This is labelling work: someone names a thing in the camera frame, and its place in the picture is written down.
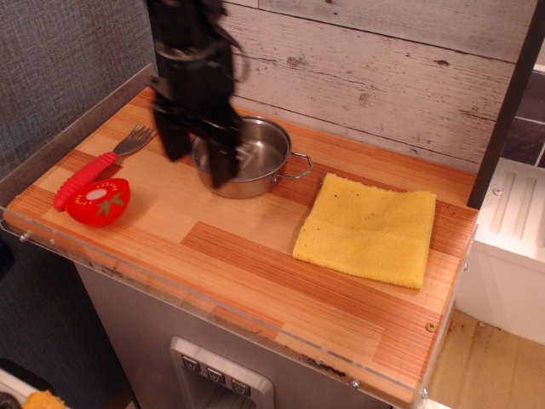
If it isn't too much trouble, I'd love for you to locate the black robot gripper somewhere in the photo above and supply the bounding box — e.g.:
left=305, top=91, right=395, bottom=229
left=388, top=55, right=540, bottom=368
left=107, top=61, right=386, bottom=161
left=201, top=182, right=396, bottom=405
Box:
left=151, top=25, right=243, bottom=188

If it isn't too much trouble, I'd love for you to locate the stainless steel pot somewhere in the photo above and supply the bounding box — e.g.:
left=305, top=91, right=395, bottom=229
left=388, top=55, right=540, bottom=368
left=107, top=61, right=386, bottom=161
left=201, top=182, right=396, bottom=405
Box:
left=191, top=115, right=313, bottom=199

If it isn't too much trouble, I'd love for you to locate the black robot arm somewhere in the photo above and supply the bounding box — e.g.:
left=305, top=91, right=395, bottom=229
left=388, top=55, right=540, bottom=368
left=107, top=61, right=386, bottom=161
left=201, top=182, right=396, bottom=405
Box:
left=147, top=1, right=243, bottom=188

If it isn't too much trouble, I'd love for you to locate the yellow towel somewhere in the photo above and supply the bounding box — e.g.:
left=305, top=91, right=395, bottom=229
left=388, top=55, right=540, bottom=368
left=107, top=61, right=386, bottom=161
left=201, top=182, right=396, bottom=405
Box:
left=292, top=173, right=437, bottom=289

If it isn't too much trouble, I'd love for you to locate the red toy tomato half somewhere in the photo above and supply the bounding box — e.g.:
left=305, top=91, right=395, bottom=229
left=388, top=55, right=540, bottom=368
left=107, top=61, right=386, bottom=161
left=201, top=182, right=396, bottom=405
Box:
left=65, top=178, right=131, bottom=227

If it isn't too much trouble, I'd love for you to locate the grey toy fridge cabinet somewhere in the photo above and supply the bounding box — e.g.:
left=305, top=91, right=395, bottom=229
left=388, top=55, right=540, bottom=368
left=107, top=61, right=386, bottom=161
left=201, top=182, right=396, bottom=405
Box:
left=77, top=265, right=386, bottom=408

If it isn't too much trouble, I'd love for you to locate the silver dispenser panel with buttons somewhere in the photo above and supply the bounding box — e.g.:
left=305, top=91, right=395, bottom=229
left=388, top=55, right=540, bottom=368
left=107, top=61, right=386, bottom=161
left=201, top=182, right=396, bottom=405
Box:
left=169, top=337, right=275, bottom=409

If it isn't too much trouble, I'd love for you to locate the yellow object bottom left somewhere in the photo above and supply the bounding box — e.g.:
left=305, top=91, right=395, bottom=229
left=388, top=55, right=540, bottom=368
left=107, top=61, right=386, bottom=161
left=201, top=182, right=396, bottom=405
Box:
left=22, top=390, right=66, bottom=409

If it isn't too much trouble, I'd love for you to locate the clear acrylic edge guard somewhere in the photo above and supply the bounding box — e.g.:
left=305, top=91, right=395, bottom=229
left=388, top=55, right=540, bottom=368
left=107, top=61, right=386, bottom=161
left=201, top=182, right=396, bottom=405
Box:
left=4, top=202, right=476, bottom=408

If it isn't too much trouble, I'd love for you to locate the white toy sink unit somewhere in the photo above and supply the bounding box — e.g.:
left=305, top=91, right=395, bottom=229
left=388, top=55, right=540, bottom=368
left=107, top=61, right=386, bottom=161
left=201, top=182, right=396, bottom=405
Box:
left=455, top=159, right=544, bottom=343

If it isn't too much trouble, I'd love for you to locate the red handled metal fork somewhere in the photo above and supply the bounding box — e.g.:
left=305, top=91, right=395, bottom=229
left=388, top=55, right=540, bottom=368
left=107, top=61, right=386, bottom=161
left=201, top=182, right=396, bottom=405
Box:
left=54, top=124, right=155, bottom=210

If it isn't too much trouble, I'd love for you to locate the dark right shelf post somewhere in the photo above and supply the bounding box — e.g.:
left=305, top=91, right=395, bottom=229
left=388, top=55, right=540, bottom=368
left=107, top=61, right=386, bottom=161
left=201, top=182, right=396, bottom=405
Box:
left=467, top=0, right=544, bottom=210

